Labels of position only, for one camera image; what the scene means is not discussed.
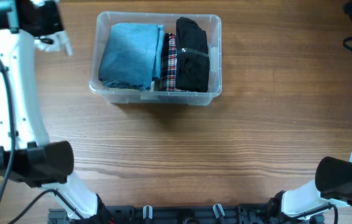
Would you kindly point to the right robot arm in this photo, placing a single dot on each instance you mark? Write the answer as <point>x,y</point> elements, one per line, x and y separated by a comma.
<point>330,189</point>

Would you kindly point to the plaid flannel shirt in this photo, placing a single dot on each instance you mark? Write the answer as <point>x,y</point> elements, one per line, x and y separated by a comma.
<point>167,81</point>

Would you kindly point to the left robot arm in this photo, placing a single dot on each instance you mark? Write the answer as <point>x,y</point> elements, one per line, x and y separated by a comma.
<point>26,153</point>

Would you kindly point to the blue denim cloth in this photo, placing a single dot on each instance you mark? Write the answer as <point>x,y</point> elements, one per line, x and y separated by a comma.
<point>132,56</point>

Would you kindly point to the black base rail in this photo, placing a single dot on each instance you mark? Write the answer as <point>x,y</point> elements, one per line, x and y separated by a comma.
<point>238,214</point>

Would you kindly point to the black garment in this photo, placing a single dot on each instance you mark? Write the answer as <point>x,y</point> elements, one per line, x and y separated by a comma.
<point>193,63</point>

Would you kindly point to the clear plastic storage container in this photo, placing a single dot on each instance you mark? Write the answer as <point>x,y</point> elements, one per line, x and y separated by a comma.
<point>209,22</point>

